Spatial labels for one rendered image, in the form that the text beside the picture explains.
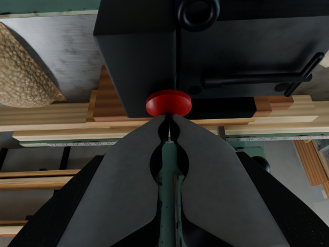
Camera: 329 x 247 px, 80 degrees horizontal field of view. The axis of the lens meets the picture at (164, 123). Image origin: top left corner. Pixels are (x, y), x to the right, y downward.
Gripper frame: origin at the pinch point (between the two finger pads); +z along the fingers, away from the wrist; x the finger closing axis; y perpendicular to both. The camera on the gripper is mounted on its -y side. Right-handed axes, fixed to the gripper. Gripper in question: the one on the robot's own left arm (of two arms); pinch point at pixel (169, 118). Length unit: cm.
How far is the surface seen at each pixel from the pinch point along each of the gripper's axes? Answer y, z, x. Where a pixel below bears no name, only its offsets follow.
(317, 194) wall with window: 179, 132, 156
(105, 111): 4.2, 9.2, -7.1
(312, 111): 9.4, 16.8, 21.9
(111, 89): 2.8, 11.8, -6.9
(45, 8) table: -5.8, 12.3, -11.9
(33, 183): 163, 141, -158
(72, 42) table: -2.4, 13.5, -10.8
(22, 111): 8.6, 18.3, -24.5
